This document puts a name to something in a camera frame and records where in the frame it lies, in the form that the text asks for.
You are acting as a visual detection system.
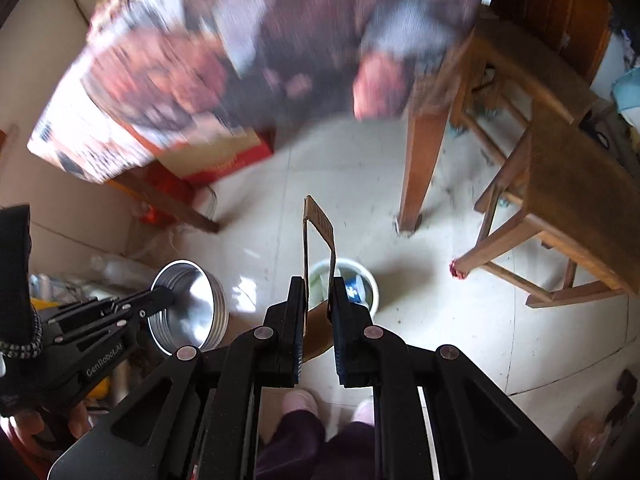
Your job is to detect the flat cardboard sheet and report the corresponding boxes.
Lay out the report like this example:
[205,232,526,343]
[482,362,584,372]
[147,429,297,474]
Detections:
[0,125,136,261]

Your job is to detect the white bucket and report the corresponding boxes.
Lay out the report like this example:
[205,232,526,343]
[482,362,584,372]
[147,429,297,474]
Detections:
[306,258,381,318]

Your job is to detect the person's left hand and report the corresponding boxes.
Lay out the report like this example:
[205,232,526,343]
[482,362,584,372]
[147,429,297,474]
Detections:
[12,402,93,443]

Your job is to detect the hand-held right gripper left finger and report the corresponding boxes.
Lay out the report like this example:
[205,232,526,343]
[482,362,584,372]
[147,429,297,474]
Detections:
[47,276,307,480]

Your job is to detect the round metal tin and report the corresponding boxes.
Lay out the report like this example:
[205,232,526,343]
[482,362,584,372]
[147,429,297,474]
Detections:
[147,259,230,358]

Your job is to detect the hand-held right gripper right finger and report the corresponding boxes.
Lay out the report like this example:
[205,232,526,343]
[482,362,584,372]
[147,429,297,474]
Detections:
[327,276,578,480]

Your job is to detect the wooden stool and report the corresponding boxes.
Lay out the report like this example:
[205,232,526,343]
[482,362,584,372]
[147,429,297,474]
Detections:
[450,20,606,171]
[450,105,640,308]

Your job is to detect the wooden table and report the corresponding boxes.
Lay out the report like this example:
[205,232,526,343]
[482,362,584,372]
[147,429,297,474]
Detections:
[107,10,481,238]

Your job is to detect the brown cardboard piece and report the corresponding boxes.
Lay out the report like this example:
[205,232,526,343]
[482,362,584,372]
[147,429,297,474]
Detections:
[298,195,337,363]

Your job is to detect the pink slipper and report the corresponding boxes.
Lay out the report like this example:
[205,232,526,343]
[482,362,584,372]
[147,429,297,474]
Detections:
[282,390,318,418]
[352,399,376,426]

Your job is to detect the red and tan cardboard box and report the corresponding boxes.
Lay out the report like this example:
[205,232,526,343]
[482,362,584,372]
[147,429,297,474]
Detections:
[155,127,276,186]

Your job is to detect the person's purple trousers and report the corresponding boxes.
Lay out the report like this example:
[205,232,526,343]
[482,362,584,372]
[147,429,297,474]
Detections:
[255,407,376,480]

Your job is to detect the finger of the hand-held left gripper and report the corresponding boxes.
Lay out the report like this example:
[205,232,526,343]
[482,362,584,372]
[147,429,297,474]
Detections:
[37,287,176,328]
[52,307,151,356]

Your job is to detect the printed tablecloth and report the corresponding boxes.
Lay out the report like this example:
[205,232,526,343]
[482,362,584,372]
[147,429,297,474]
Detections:
[27,0,496,183]

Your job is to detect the light blue bag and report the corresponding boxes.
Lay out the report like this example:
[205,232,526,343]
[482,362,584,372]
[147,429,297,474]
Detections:
[612,67,640,126]

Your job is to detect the clear plastic bag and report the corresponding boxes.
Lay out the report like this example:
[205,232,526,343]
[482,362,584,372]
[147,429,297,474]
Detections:
[90,252,156,296]

